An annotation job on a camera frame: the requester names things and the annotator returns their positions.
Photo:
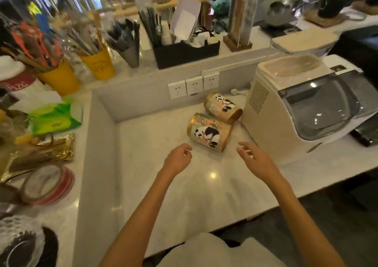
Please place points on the person's left hand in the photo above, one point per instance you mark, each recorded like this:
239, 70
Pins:
177, 159

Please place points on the person's right hand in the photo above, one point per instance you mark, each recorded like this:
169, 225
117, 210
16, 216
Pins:
260, 163

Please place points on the small panda tea tin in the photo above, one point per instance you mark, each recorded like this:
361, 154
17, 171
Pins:
209, 133

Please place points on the tall panda tea tin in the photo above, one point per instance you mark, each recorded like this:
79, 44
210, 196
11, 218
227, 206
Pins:
221, 107

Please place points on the person's left forearm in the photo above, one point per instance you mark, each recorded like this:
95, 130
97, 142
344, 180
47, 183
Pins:
138, 222

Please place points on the person's right forearm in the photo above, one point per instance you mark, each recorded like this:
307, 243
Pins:
304, 225

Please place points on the green wet wipes pack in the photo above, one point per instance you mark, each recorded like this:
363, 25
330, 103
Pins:
53, 119

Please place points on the white ice maker machine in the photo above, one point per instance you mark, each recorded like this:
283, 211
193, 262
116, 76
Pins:
271, 128

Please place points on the black organizer box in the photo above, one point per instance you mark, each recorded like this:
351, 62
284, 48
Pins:
186, 54

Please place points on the grey cup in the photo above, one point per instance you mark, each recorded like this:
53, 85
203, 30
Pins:
130, 57

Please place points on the red-edged tape roll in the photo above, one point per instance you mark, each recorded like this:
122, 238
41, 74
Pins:
63, 187

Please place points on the yellow bucket holding utensils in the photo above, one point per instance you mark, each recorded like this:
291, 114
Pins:
99, 65

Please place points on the clear box with wooden lid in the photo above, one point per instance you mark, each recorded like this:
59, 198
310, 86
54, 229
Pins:
304, 40

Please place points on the bunch of black plastic cutlery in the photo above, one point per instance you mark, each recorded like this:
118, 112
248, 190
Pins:
124, 36

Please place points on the bunch of black straws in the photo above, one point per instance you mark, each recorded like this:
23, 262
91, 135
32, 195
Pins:
150, 27

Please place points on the gold packet of wooden spoons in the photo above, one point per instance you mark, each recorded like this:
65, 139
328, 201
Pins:
38, 157

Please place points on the white paper sleeve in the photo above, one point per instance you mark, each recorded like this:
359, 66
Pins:
184, 18

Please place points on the yellow bucket holding scissors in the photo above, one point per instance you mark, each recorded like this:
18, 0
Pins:
60, 79

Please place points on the acrylic stand with wooden base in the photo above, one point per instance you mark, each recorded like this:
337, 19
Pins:
240, 21

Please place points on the wooden rack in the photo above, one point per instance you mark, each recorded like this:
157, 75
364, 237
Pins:
165, 3

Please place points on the wooden coaster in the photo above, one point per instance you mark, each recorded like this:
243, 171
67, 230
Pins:
325, 21

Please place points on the round dark metal container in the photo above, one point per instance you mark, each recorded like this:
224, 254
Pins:
29, 249

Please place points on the white-lidded jar with red label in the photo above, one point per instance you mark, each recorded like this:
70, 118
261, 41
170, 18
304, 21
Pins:
17, 80

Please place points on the black cup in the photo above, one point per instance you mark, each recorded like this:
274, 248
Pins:
336, 0

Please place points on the white wall socket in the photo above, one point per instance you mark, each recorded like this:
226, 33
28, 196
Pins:
177, 89
194, 85
211, 81

